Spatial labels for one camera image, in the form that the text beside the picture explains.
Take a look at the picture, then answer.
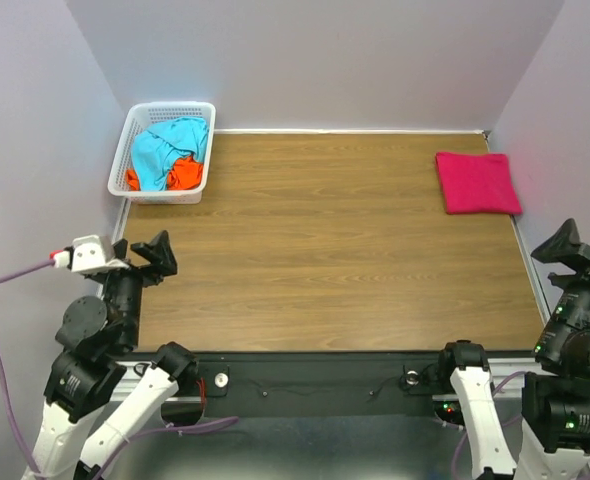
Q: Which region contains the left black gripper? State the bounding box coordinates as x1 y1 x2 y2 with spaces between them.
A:
98 227 180 347

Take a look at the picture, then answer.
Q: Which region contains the pink t-shirt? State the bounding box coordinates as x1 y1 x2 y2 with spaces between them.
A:
435 152 522 215

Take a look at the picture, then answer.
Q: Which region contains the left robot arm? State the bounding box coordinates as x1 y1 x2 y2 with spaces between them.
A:
23 230 198 479

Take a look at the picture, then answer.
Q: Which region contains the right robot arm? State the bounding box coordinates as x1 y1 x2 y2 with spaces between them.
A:
435 218 590 479

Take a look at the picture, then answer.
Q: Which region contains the orange t-shirt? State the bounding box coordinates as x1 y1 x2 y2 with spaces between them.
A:
125 155 203 191

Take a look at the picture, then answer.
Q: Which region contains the light blue t-shirt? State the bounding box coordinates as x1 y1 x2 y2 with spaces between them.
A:
130 117 209 192

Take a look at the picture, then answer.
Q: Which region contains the white plastic basket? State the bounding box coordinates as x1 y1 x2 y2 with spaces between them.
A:
107 101 216 204

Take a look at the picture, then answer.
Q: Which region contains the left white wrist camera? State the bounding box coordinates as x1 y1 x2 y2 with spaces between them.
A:
50 235 128 275

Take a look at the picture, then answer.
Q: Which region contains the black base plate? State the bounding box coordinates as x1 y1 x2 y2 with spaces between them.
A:
161 351 462 425

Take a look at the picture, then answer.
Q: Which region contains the aluminium rail frame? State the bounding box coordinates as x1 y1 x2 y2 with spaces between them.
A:
114 134 548 479

